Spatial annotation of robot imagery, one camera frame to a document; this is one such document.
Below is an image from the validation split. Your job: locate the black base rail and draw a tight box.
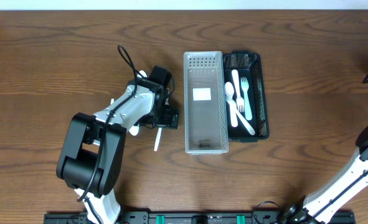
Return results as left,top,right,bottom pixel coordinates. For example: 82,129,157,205
43,207,356,224

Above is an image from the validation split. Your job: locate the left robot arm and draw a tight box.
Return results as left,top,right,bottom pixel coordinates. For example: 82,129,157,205
56,77,177,223

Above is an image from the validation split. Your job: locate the white label in clear basket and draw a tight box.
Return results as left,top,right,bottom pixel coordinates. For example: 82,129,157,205
192,88,212,101

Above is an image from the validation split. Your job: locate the white fork tines down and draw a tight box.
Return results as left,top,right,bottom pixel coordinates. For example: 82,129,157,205
231,70,245,113

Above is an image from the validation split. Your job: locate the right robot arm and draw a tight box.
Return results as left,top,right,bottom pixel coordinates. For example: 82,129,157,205
277,126,368,223

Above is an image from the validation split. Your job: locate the black plastic basket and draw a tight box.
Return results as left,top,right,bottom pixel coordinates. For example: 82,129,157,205
223,50,270,142

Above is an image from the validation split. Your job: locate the clear plastic basket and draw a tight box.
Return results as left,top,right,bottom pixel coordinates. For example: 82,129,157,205
184,51,229,154

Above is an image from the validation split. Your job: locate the white fork long handle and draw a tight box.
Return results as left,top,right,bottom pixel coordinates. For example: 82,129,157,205
240,77,253,121

